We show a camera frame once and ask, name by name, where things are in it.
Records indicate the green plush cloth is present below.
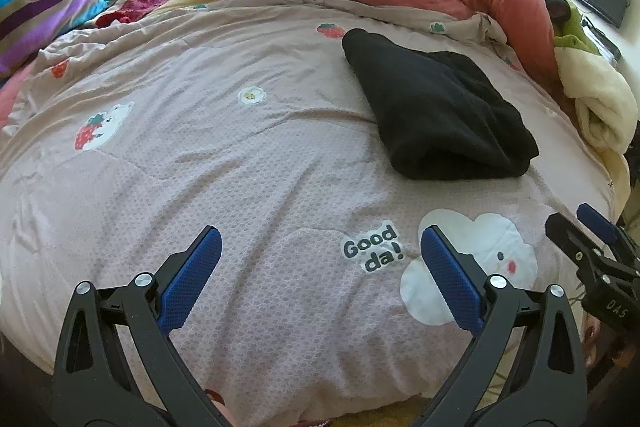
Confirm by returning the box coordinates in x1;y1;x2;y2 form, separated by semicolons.
552;2;601;55

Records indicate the person's left hand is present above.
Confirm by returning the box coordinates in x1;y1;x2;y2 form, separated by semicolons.
204;388;240;427

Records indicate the striped pillow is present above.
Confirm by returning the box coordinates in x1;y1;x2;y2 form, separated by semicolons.
0;0;118;80

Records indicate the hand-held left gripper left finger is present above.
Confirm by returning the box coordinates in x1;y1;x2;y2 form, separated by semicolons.
52;226;236;427

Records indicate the person's right hand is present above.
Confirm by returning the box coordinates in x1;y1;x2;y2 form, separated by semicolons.
582;312;603;368

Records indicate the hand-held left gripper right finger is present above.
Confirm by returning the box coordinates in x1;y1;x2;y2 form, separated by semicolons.
420;226;591;427

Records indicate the dark brown plush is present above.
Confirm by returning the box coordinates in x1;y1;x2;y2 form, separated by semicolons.
540;0;573;22

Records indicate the black sweater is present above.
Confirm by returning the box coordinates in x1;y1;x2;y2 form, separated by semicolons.
341;28;540;182

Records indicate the cream fleece blanket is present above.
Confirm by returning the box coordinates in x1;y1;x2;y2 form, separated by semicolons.
555;47;640;155

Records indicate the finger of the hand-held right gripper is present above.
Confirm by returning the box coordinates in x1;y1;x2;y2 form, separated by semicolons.
576;203;640;268
545;213;618;280

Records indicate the beige fluffy rug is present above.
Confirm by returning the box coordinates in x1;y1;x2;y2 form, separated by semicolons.
325;399;431;427

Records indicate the printed pink quilt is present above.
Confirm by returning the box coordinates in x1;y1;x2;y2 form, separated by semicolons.
0;0;621;413

